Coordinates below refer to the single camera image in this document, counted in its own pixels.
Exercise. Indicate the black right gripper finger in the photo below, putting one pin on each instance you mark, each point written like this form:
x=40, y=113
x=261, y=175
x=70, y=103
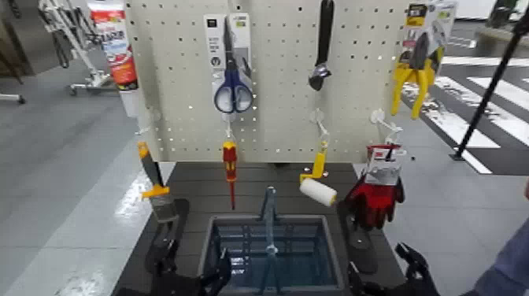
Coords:
x=355, y=281
x=413, y=262

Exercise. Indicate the blue scissors on card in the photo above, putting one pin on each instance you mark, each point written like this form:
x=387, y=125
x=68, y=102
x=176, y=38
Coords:
x=232, y=82

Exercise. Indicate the beige perforated pegboard panel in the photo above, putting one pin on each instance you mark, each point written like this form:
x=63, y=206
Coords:
x=281, y=82

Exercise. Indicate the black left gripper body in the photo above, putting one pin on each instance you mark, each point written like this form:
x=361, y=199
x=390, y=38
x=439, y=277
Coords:
x=182, y=287

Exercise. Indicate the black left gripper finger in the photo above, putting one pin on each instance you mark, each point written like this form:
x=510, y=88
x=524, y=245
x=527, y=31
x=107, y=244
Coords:
x=167, y=254
x=222, y=268

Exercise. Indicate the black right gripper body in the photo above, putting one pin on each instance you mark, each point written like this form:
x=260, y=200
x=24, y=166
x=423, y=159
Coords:
x=401, y=289

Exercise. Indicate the black adjustable wrench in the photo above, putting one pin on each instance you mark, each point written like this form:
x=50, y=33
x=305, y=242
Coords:
x=325, y=33

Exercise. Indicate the person blue sleeved arm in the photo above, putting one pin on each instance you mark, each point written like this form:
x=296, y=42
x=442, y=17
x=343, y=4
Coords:
x=504, y=268

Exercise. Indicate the black tripod pole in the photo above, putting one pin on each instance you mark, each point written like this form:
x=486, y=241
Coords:
x=487, y=91

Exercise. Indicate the black pegboard base foot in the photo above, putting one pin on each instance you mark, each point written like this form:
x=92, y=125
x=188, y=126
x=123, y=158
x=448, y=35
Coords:
x=359, y=248
x=181, y=210

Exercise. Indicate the white metal trolley frame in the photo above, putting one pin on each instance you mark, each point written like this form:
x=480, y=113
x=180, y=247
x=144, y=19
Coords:
x=70, y=37

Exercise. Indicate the yellow pliers in packaging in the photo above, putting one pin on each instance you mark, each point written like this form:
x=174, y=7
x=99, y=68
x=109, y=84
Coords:
x=421, y=53

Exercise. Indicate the clear plastic peg hook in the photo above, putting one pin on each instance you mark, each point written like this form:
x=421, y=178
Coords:
x=384, y=122
x=319, y=122
x=148, y=120
x=230, y=124

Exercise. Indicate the red white sealant cartridge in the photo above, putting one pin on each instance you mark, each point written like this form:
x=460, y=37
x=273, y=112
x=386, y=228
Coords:
x=118, y=49

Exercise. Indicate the red yellow screwdriver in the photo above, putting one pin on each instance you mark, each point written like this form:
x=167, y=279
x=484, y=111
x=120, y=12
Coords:
x=230, y=159

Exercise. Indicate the red black work gloves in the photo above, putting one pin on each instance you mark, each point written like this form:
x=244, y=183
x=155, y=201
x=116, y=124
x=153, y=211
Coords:
x=374, y=202

